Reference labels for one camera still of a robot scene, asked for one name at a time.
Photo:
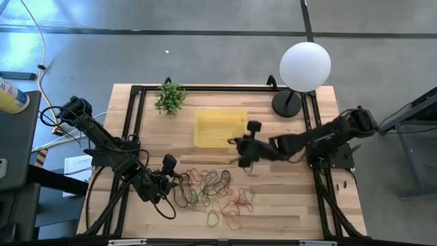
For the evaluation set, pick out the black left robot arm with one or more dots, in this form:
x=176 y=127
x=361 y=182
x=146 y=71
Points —
x=99 y=133

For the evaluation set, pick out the black yellow hazard strip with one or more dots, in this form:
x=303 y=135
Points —
x=41 y=158

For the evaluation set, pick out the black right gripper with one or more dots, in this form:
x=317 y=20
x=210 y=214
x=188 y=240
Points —
x=254 y=152

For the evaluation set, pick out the red rubber band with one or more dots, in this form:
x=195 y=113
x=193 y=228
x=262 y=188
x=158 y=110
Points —
x=239 y=203
x=201 y=191
x=223 y=194

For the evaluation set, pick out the white paper sheet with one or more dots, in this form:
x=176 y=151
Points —
x=76 y=162

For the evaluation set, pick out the silver metal bracket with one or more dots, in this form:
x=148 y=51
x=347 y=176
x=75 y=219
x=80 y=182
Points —
x=128 y=242
x=317 y=243

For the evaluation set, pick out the dark grey side desk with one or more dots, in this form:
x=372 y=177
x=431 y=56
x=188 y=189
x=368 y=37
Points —
x=17 y=143

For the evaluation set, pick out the small green potted plant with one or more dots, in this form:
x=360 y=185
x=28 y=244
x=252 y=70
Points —
x=169 y=98

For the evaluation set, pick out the dark grey metal cart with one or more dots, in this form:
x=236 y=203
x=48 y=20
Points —
x=414 y=160

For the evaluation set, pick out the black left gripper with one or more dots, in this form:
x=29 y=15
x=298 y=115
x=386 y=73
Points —
x=152 y=186

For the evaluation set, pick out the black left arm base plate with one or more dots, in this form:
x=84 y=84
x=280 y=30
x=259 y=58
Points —
x=97 y=160

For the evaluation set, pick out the black aluminium table frame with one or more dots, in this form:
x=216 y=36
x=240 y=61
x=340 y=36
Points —
x=222 y=88

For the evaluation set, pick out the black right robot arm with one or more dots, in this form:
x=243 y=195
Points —
x=324 y=135

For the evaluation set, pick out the yellow translucent plastic bin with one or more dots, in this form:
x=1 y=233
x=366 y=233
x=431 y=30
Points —
x=215 y=128

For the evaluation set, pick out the flat black bar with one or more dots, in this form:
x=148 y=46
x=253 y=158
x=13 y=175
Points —
x=17 y=75

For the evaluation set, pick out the blue rubber band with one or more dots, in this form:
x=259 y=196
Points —
x=209 y=171

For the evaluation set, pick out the black office chair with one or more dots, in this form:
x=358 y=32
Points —
x=20 y=205

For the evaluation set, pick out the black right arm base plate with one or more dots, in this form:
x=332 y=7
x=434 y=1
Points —
x=343 y=160

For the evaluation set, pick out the white globe table lamp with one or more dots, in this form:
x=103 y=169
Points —
x=305 y=66

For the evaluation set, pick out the yellow wipes canister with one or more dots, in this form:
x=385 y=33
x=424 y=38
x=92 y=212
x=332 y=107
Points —
x=12 y=99

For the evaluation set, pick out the yellow rubber band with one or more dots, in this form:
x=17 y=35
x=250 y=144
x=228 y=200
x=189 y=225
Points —
x=218 y=202
x=226 y=221

